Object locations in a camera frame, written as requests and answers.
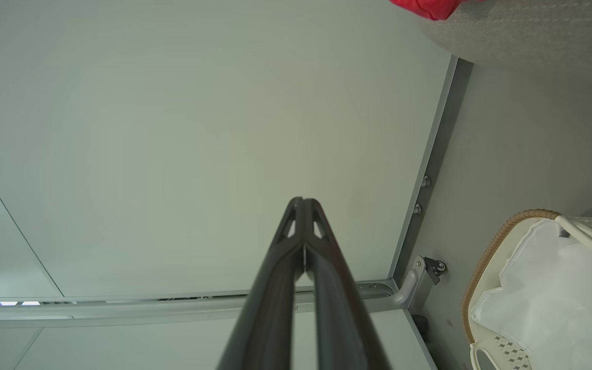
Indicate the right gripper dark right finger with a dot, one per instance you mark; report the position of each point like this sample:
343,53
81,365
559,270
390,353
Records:
342,318

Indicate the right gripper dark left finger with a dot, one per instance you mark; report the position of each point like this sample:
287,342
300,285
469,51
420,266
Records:
267,308

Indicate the red and white clothing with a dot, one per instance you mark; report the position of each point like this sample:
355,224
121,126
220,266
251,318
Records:
429,7

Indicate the white laundry basket brown rim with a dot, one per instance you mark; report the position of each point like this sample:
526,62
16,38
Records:
542,288

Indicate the grey partition foot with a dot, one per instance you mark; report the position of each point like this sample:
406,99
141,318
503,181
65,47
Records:
410,285

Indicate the black caster wheel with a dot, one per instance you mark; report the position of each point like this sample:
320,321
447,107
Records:
436,267
420,325

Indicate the grey fabric sofa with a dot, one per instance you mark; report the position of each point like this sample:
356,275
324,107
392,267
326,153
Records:
527,31

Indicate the small rail bolt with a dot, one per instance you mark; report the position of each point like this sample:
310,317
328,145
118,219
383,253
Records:
425,181
417,208

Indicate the grey partition bottom rail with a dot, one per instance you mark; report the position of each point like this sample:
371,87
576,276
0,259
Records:
432,164

